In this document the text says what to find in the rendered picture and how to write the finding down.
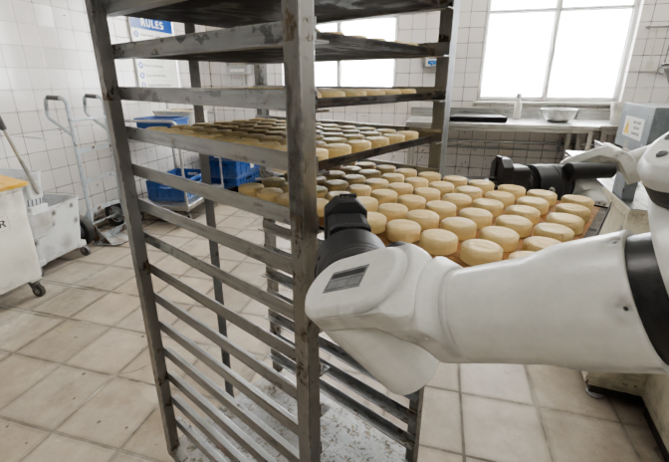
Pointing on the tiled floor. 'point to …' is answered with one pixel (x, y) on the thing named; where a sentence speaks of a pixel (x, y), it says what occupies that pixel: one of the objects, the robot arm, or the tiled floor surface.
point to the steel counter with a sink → (599, 122)
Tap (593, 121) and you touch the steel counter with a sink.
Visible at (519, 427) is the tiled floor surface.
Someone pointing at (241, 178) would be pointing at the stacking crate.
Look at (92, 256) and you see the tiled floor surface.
